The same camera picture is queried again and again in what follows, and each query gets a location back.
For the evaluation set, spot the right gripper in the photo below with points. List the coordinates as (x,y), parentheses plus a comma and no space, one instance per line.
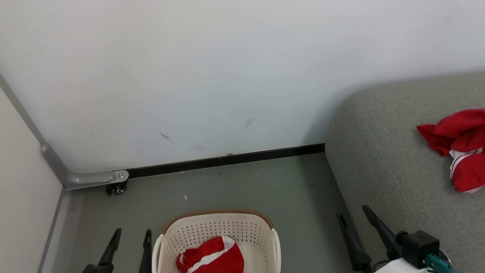
(398,267)

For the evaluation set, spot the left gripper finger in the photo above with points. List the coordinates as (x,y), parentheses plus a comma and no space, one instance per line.
(146,254)
(108,254)

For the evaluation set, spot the red white striped shorts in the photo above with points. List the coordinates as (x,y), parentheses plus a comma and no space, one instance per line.
(227,261)

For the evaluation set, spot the red basketball jersey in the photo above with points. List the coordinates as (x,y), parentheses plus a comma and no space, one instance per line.
(458,125)

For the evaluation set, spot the beige perforated laundry basket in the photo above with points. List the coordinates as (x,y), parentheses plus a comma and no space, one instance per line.
(227,227)

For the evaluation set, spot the black caster wheel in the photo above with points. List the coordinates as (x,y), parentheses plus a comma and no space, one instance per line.
(118,188)

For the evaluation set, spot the grey fabric sofa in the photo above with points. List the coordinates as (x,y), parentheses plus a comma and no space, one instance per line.
(379,151)

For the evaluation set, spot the black baseboard strip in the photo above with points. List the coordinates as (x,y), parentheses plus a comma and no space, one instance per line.
(227,160)

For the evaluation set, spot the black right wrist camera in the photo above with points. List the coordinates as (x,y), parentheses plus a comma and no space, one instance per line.
(418,246)

